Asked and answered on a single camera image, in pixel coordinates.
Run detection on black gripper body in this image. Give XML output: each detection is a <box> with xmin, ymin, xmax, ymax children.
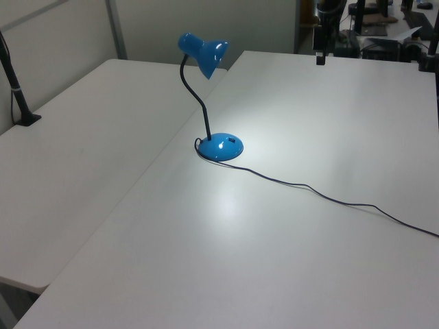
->
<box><xmin>313</xmin><ymin>24</ymin><xmax>340</xmax><ymax>58</ymax></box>

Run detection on blue gooseneck desk lamp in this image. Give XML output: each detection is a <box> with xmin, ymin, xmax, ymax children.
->
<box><xmin>177</xmin><ymin>32</ymin><xmax>245</xmax><ymax>162</ymax></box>

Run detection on black upright background pole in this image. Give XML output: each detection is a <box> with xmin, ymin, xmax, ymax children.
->
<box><xmin>353</xmin><ymin>0</ymin><xmax>367</xmax><ymax>36</ymax></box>

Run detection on white paper sheet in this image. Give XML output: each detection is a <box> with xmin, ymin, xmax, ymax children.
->
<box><xmin>363</xmin><ymin>26</ymin><xmax>423</xmax><ymax>44</ymax></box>

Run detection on black clamped stand with knob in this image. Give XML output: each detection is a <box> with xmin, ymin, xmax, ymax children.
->
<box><xmin>416</xmin><ymin>0</ymin><xmax>439</xmax><ymax>73</ymax></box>

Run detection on black lamp power cord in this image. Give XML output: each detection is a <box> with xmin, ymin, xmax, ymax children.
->
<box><xmin>193</xmin><ymin>136</ymin><xmax>439</xmax><ymax>239</ymax></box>

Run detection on grey metal partition post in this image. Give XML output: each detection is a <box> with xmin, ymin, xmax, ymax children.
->
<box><xmin>104</xmin><ymin>0</ymin><xmax>129</xmax><ymax>61</ymax></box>

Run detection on black clamped camera stand pole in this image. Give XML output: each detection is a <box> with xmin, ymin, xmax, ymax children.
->
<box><xmin>0</xmin><ymin>29</ymin><xmax>43</xmax><ymax>128</ymax></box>

